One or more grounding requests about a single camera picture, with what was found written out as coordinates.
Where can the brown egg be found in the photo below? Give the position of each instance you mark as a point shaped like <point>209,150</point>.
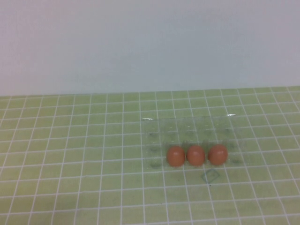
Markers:
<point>217,154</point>
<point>175,156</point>
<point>195,155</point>

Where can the clear plastic egg tray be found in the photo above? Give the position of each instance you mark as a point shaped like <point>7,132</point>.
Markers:
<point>187,131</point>

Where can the small clear square sticker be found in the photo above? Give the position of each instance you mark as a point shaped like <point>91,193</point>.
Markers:
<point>210,175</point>

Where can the green checked tablecloth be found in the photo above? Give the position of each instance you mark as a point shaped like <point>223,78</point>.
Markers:
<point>70,164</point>

